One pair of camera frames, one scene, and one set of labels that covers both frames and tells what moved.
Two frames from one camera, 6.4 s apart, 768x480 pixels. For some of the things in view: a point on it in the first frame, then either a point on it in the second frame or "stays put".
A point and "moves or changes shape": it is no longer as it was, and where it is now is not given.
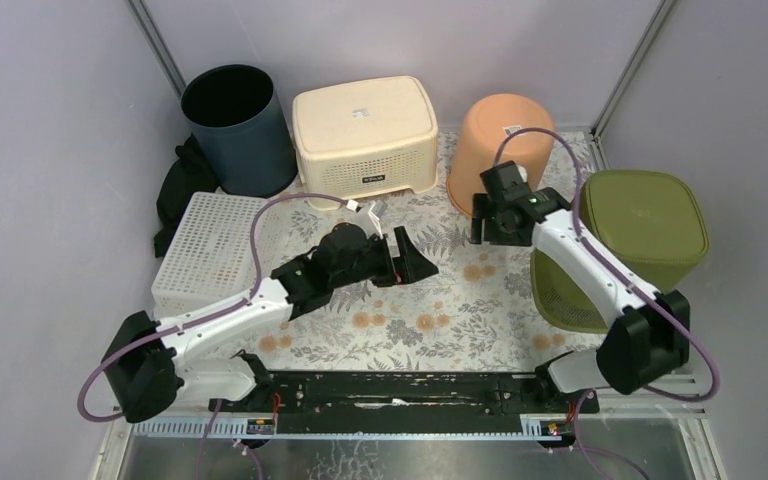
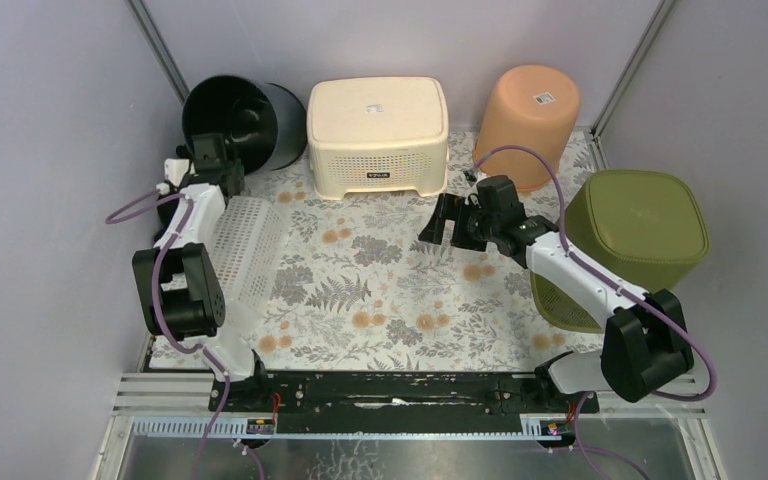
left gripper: (389, 259) to (226, 175)
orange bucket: (485, 121) moves or changes shape
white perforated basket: (212, 262) stays put
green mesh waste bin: (652, 224) stays put
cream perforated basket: (366, 140) moves or changes shape
